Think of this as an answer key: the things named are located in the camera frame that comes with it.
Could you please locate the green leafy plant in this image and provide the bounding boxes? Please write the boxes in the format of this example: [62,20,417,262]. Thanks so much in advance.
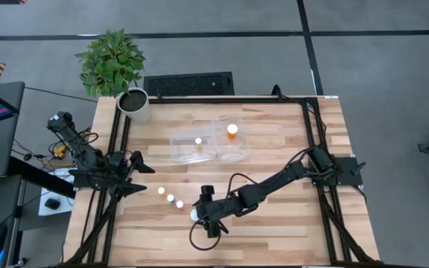
[74,28,147,98]

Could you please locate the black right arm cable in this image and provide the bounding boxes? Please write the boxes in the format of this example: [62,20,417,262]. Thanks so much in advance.
[188,219,223,252]

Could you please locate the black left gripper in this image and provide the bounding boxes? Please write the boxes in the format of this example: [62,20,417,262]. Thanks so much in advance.
[106,150,156,198]

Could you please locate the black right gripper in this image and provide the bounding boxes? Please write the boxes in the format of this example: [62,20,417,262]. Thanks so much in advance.
[193,185,242,239]

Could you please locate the black floor vent grille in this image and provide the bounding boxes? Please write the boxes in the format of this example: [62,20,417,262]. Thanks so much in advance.
[143,71,235,97]

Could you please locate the clear plastic bin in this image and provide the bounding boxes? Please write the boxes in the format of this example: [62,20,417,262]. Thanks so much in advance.
[168,126,218,165]
[211,118,252,164]

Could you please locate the black aluminium table frame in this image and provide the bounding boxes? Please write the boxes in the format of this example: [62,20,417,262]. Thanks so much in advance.
[63,95,383,267]

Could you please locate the white plant pot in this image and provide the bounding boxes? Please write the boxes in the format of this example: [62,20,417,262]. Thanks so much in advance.
[116,87,152,124]

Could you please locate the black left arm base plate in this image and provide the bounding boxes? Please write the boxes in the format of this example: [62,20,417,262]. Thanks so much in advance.
[73,169,126,188]

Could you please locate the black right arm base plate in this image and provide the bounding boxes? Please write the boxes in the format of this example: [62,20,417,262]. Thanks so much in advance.
[308,156,363,187]

